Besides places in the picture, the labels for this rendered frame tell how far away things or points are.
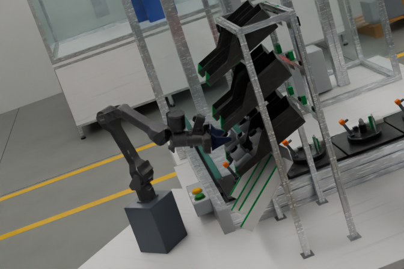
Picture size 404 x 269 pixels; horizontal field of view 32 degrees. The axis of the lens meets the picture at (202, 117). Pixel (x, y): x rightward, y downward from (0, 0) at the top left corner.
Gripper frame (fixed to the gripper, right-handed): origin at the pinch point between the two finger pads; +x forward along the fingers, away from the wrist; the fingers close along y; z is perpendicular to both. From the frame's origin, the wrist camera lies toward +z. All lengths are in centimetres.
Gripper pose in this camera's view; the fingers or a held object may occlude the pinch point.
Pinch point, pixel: (220, 136)
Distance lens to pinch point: 247.6
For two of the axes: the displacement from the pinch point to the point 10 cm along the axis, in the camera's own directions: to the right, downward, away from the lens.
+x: 10.0, -0.6, -0.2
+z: -0.7, -9.5, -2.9
